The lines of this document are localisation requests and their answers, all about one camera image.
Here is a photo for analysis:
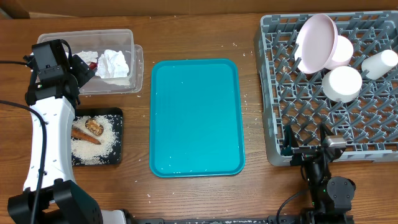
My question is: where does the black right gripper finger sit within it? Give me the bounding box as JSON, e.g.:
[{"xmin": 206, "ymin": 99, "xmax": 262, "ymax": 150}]
[
  {"xmin": 283, "ymin": 124, "xmax": 299, "ymax": 149},
  {"xmin": 319, "ymin": 123, "xmax": 333, "ymax": 146}
]

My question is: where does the white napkin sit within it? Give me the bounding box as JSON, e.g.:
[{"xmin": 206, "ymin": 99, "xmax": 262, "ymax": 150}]
[
  {"xmin": 96, "ymin": 49, "xmax": 129, "ymax": 79},
  {"xmin": 76, "ymin": 51, "xmax": 98, "ymax": 65}
]

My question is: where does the red snack wrapper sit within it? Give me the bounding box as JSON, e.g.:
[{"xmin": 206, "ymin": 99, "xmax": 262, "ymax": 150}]
[{"xmin": 89, "ymin": 62, "xmax": 97, "ymax": 70}]

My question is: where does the cream bowl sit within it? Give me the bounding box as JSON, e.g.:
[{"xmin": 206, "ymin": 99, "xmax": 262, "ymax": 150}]
[{"xmin": 322, "ymin": 66, "xmax": 363, "ymax": 103}]

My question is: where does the brown crumbly food scrap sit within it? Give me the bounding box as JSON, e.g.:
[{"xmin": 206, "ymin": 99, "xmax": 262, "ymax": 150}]
[{"xmin": 85, "ymin": 118, "xmax": 104, "ymax": 136}]

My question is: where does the orange carrot piece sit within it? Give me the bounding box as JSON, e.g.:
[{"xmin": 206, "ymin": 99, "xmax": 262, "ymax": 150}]
[{"xmin": 71, "ymin": 128, "xmax": 101, "ymax": 145}]

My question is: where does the pink bowl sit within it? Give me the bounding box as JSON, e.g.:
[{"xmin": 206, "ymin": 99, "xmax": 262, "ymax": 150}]
[{"xmin": 325, "ymin": 35, "xmax": 354, "ymax": 70}]

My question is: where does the white rice pile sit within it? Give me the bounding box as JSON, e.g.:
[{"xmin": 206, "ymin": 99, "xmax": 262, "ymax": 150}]
[{"xmin": 70, "ymin": 114, "xmax": 122, "ymax": 165}]

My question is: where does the white upturned cup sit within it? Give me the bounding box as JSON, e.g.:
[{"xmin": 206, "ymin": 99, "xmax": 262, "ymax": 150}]
[{"xmin": 361, "ymin": 50, "xmax": 398, "ymax": 80}]

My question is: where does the large white plate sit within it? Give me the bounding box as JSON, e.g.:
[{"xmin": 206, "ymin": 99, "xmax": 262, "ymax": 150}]
[{"xmin": 294, "ymin": 14, "xmax": 338, "ymax": 74}]

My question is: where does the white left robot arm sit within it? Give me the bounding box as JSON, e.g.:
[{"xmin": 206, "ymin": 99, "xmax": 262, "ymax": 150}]
[{"xmin": 7, "ymin": 39, "xmax": 135, "ymax": 223}]

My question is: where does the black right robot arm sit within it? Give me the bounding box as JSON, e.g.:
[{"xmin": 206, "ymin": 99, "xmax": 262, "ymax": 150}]
[{"xmin": 275, "ymin": 123, "xmax": 356, "ymax": 223}]

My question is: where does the grey dish rack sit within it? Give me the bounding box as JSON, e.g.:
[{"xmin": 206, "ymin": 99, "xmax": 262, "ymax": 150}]
[{"xmin": 254, "ymin": 14, "xmax": 397, "ymax": 166}]

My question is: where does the clear plastic bin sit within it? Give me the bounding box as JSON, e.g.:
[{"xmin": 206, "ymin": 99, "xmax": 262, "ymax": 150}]
[{"xmin": 37, "ymin": 29, "xmax": 143, "ymax": 95}]

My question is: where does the black tray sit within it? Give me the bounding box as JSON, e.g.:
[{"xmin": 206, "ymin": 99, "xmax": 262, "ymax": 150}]
[{"xmin": 70, "ymin": 107, "xmax": 124, "ymax": 166}]

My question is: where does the teal serving tray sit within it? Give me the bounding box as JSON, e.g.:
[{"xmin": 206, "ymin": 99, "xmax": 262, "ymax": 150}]
[{"xmin": 149, "ymin": 58, "xmax": 245, "ymax": 178}]

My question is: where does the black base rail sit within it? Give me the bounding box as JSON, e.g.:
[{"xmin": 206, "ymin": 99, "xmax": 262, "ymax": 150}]
[{"xmin": 134, "ymin": 215, "xmax": 354, "ymax": 224}]

